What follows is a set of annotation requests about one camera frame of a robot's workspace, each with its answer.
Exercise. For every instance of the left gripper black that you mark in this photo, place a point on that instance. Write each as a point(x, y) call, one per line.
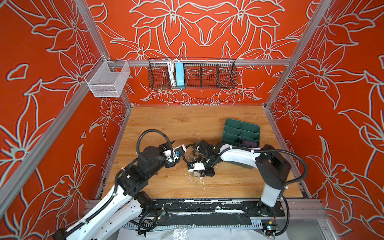
point(165, 147)

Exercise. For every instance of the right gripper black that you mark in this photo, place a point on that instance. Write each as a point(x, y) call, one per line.
point(208, 174)

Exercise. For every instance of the argyle brown green sock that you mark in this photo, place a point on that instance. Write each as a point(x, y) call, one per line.
point(196, 156)

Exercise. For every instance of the green compartment tray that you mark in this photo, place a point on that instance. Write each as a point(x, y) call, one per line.
point(236, 131)

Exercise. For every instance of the purple sock teal toe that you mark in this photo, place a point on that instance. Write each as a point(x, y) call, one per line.
point(250, 144)

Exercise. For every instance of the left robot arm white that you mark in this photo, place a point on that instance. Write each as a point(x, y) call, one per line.
point(126, 200)

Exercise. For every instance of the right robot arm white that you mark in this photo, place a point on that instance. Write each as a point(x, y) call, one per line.
point(271, 163)

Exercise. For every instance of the blue white box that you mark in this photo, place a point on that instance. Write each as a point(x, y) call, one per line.
point(180, 76)

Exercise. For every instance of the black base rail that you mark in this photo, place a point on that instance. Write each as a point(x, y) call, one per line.
point(214, 213)

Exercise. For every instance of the clear plastic wall bin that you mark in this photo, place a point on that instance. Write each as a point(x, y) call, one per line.
point(104, 83)

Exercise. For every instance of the black wire wall basket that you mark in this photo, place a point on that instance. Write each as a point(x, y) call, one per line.
point(200, 74)

